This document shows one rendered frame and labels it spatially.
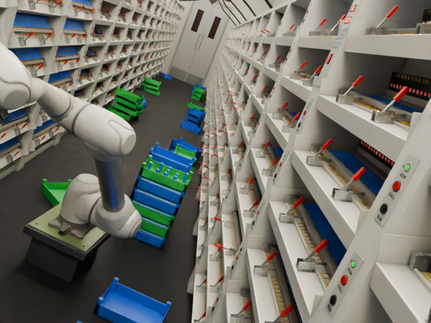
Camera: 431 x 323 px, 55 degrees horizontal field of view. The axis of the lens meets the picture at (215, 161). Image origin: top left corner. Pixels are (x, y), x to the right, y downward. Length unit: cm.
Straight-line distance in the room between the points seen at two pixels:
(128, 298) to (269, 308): 112
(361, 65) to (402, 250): 76
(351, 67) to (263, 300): 73
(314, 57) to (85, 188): 122
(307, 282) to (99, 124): 87
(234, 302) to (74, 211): 92
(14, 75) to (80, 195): 109
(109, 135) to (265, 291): 71
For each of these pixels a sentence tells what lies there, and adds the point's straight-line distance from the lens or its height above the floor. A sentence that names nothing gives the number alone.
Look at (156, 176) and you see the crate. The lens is 252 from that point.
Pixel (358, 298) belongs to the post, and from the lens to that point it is 76.
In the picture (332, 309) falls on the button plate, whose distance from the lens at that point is 81.
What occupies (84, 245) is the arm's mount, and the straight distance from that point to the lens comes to 208.
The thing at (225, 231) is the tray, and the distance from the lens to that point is 199.
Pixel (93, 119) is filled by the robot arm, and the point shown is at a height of 89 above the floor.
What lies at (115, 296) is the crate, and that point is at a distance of 218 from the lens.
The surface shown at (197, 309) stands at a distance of 207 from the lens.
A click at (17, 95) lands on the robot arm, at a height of 102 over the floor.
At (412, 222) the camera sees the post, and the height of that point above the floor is 115.
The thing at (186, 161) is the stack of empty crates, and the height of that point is 43.
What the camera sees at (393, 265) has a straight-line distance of 74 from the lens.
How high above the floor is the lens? 129
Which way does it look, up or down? 15 degrees down
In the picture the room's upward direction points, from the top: 23 degrees clockwise
